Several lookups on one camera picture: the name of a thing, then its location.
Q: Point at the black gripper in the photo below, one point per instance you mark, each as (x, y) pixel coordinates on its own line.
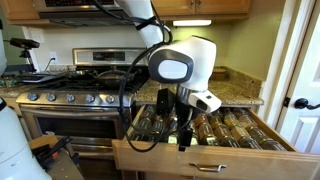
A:
(184, 115)

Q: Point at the light wooden spice drawer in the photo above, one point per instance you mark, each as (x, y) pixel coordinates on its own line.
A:
(233, 163)

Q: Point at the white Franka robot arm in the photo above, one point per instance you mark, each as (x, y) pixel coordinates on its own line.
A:
(186, 56)

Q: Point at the mustard seeds labelled spice jar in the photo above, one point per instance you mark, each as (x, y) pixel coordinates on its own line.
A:
(173, 137)

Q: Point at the nutmeg labelled spice jar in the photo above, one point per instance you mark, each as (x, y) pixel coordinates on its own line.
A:
(171, 128)

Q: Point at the labelled glass spice jar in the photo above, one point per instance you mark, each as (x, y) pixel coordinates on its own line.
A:
(216, 119)
(240, 112)
(205, 128)
(240, 131)
(250, 143)
(201, 118)
(259, 133)
(224, 130)
(150, 110)
(209, 139)
(248, 122)
(273, 145)
(231, 141)
(231, 120)

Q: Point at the red chili labelled spice jar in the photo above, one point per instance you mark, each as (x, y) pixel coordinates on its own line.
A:
(172, 119)

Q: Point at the garam masala labelled spice jar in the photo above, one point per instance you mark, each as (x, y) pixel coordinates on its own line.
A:
(157, 128)

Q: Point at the urfa biber labelled spice jar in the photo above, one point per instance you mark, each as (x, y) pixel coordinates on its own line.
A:
(155, 137)

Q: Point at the cumin labelled spice jar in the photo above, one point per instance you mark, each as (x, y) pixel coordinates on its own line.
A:
(144, 128)

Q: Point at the sumac labelled spice jar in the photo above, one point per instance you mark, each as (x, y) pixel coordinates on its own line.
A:
(147, 119)

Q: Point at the kalonji labelled spice jar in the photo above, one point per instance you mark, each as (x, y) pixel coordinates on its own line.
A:
(140, 136)

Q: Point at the round wooden trivet stack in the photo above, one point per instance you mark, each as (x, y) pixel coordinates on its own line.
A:
(220, 74)

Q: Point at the silver range knob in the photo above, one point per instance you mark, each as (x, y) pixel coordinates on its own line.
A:
(90, 98)
(32, 96)
(51, 97)
(70, 98)
(109, 99)

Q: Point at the steel pan lid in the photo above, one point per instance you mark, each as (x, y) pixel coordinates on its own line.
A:
(113, 75)

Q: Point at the black door latch plate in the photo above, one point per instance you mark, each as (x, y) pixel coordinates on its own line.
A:
(286, 102)

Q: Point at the under cabinet light strip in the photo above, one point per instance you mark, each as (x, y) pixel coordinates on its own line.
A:
(191, 23)

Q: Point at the white panel door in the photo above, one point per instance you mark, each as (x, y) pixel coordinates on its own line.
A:
(303, 133)

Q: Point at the black door lever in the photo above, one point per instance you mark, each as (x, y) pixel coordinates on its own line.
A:
(301, 103)

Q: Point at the stainless steel gas range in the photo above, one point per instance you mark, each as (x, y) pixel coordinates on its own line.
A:
(66, 100)

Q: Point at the black hand tools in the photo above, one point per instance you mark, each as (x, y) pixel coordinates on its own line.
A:
(50, 155)

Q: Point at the wooden block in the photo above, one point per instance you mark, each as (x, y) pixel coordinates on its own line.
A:
(41, 141)

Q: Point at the dark flat device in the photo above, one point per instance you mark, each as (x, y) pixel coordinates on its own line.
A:
(38, 78)

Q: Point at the stainless steel range hood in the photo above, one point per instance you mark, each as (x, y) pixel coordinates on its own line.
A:
(66, 13)

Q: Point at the green circuit board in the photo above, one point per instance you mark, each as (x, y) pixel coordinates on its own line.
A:
(8, 82)

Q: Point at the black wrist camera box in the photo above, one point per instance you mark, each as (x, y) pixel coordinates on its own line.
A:
(165, 101)

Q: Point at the white door frame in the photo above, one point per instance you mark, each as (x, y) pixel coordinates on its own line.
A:
(283, 50)

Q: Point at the wide wooden wall cabinet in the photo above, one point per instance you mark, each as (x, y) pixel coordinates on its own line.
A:
(216, 6)

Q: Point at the white wall outlet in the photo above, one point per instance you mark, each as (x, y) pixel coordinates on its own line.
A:
(53, 55)

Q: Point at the white light switch plate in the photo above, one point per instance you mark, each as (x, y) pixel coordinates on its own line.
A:
(36, 36)

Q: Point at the black camera on tripod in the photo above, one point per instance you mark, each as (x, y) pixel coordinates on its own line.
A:
(25, 43)

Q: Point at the narrow wooden wall cabinet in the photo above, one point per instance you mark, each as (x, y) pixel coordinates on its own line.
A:
(16, 8)

